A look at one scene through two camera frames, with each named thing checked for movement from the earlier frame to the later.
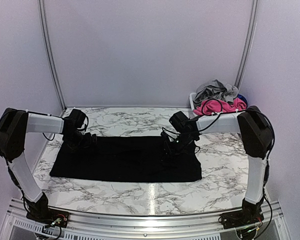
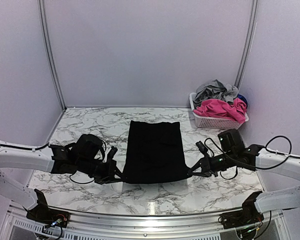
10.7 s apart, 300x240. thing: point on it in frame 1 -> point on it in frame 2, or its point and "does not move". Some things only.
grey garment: x=216 y=90 does not move
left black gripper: x=88 y=143 -> x=108 y=176
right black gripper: x=171 y=150 -> x=207 y=168
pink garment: x=213 y=106 does not move
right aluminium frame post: x=251 y=29 does not move
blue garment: x=242 y=98 does not move
